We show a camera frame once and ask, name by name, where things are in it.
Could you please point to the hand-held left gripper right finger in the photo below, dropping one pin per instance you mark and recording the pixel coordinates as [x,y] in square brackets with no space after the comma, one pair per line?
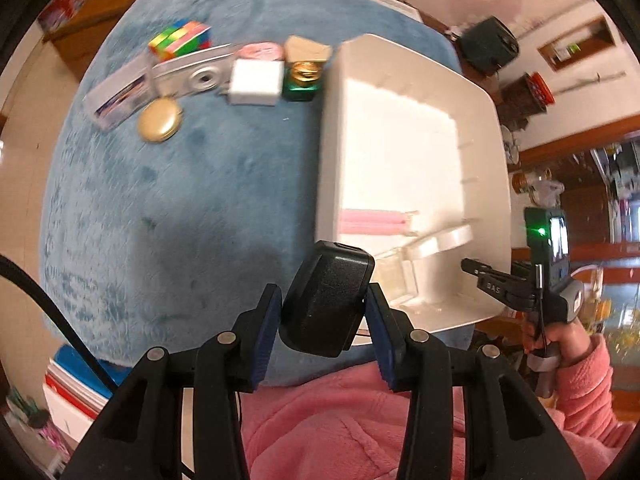
[377,335]

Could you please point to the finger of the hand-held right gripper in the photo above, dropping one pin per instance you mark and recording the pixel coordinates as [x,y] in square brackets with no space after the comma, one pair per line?
[495,287]

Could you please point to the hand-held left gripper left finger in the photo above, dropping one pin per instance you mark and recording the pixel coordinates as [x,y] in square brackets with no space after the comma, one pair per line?
[265,330]

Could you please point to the clear plastic box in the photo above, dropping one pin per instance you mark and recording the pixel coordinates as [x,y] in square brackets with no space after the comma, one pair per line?
[395,280]

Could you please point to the black oval case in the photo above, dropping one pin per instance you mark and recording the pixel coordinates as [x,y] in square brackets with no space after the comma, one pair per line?
[325,300]

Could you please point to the white cat-shaped scraper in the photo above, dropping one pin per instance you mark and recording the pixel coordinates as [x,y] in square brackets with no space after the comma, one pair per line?
[445,240]

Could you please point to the white plastic storage bin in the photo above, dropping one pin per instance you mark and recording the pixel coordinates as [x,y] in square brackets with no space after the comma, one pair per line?
[400,150]

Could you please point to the silver compact camera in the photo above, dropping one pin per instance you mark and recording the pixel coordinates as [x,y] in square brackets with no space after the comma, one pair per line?
[200,77]

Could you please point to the colourful puzzle cube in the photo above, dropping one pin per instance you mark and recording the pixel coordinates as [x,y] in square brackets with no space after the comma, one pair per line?
[180,37]

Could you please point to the person's right forearm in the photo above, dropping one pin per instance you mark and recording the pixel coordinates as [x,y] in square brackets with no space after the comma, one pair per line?
[595,395]

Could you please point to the person's right hand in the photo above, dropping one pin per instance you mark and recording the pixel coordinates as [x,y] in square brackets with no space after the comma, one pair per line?
[567,342]

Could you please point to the clear plastic bag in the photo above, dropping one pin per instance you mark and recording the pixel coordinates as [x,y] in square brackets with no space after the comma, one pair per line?
[547,192]

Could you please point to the amber plastic bottle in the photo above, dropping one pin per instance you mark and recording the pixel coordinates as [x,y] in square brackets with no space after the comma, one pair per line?
[521,183]

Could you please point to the pink fleece robe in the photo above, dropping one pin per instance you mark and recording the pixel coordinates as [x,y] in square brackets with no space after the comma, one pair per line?
[325,425]

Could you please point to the blue fleece blanket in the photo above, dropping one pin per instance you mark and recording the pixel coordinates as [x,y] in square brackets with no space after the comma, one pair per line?
[175,220]

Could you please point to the dark woven basket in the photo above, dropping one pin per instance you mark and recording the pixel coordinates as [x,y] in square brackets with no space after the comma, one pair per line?
[520,105]

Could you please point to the curved wooden sword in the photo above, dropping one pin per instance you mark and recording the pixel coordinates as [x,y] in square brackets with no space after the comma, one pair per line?
[592,81]

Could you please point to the stacked blue red boxes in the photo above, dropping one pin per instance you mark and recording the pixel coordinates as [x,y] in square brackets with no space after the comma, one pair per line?
[75,380]

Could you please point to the dark green space heater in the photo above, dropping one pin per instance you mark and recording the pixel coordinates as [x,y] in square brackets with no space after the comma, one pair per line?
[490,45]

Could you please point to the gold round compact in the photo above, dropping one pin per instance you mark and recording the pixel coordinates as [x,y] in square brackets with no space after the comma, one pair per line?
[160,121]

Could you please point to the white charger plug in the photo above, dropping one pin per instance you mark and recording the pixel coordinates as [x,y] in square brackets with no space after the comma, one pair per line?
[255,82]

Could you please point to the green perfume bottle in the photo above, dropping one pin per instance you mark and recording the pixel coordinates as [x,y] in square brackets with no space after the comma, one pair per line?
[301,82]

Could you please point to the translucent card box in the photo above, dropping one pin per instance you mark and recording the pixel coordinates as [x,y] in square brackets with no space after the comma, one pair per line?
[117,95]

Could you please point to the pink round case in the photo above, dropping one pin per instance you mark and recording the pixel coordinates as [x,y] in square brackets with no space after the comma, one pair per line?
[259,51]

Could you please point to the beige small box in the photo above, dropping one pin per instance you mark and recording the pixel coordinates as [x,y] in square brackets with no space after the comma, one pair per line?
[306,47]

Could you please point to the white router box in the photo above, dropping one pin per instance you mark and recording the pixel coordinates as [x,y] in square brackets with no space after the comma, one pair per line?
[395,7]

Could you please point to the wooden side cabinet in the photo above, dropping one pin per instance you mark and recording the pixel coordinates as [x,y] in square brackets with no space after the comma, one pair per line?
[100,25]

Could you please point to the red patterned gift box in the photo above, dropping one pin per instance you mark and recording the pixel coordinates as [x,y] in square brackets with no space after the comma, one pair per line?
[62,7]

